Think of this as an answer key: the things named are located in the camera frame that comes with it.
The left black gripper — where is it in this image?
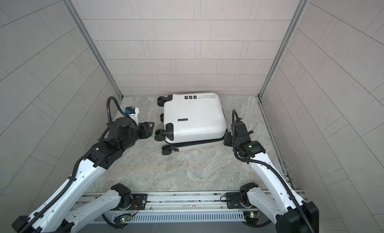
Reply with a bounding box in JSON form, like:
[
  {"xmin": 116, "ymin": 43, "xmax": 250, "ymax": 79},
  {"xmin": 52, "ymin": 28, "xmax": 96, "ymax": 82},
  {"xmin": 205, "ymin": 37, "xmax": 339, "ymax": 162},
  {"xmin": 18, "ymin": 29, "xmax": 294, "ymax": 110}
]
[{"xmin": 118, "ymin": 121, "xmax": 156, "ymax": 154}]

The black suitcase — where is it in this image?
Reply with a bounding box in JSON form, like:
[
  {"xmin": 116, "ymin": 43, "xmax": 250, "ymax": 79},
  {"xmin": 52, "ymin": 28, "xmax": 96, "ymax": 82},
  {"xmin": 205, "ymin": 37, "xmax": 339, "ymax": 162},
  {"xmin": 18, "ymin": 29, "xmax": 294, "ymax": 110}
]
[{"xmin": 155, "ymin": 92, "xmax": 228, "ymax": 155}]

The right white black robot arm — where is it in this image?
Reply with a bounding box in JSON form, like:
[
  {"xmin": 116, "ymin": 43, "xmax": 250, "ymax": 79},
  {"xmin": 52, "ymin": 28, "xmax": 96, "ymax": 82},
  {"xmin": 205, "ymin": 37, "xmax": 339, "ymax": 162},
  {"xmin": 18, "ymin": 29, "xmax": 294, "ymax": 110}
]
[{"xmin": 224, "ymin": 110, "xmax": 320, "ymax": 233}]

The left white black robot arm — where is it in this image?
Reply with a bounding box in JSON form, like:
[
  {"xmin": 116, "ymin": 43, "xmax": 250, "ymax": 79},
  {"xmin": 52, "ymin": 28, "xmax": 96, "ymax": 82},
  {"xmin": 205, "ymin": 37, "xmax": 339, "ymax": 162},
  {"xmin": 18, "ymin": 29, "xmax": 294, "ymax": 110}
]
[{"xmin": 12, "ymin": 96, "xmax": 155, "ymax": 233}]

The right small circuit board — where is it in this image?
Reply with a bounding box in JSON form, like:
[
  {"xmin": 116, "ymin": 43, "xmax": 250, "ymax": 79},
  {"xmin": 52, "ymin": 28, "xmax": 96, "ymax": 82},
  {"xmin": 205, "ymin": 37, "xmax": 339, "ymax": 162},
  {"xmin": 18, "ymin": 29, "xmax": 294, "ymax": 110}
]
[{"xmin": 244, "ymin": 211, "xmax": 262, "ymax": 227}]

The small circuit board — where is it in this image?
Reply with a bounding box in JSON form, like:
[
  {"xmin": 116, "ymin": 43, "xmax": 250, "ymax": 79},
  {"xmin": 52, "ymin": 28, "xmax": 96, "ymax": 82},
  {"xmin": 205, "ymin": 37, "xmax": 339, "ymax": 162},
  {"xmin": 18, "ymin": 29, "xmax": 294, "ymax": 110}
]
[
  {"xmin": 114, "ymin": 214, "xmax": 133, "ymax": 225},
  {"xmin": 244, "ymin": 211, "xmax": 262, "ymax": 227}
]

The left small circuit board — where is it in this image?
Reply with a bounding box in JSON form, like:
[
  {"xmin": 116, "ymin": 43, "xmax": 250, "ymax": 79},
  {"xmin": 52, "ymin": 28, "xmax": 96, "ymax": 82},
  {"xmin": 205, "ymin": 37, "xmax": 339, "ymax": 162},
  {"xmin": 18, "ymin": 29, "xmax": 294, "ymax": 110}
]
[{"xmin": 114, "ymin": 214, "xmax": 133, "ymax": 225}]

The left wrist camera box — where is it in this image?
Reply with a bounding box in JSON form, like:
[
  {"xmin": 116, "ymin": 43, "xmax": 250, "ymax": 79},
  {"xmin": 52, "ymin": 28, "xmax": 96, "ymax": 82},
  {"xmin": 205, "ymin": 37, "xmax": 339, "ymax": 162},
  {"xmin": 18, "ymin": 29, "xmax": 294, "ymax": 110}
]
[{"xmin": 125, "ymin": 107, "xmax": 139, "ymax": 125}]

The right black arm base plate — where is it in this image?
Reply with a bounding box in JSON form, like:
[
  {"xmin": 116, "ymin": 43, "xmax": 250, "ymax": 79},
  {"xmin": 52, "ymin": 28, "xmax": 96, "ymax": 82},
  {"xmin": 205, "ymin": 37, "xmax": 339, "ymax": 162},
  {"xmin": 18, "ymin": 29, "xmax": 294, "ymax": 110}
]
[{"xmin": 224, "ymin": 192, "xmax": 256, "ymax": 209}]

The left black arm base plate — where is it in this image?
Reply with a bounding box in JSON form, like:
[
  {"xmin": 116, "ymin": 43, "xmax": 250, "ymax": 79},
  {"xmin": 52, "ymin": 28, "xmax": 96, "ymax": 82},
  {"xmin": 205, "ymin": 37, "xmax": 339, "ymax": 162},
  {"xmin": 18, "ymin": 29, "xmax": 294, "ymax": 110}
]
[{"xmin": 115, "ymin": 194, "xmax": 148, "ymax": 211}]

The aluminium mounting rail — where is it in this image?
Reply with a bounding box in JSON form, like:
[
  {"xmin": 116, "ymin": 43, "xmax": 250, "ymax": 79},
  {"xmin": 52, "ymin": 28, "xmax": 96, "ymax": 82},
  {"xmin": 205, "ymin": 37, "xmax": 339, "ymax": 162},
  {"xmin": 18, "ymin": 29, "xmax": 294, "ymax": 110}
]
[{"xmin": 61, "ymin": 189, "xmax": 313, "ymax": 223}]

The right aluminium corner post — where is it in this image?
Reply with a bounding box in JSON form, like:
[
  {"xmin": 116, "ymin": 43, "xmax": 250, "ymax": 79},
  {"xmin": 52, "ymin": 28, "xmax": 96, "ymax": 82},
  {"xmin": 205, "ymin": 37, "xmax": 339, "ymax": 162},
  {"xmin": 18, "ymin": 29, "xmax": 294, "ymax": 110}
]
[{"xmin": 259, "ymin": 0, "xmax": 309, "ymax": 99}]

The aluminium corner post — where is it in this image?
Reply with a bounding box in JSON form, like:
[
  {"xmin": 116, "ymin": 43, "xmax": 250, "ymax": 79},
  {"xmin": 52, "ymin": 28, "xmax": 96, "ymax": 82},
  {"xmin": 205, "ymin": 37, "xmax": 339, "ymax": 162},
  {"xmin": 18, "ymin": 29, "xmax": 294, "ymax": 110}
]
[
  {"xmin": 61, "ymin": 0, "xmax": 123, "ymax": 100},
  {"xmin": 259, "ymin": 0, "xmax": 309, "ymax": 99}
]

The left aluminium corner post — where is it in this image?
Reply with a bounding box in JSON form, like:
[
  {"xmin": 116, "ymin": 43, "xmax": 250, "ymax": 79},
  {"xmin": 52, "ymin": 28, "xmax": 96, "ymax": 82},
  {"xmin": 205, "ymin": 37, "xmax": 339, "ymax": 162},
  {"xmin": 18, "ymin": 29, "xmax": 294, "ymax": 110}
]
[{"xmin": 61, "ymin": 0, "xmax": 123, "ymax": 100}]

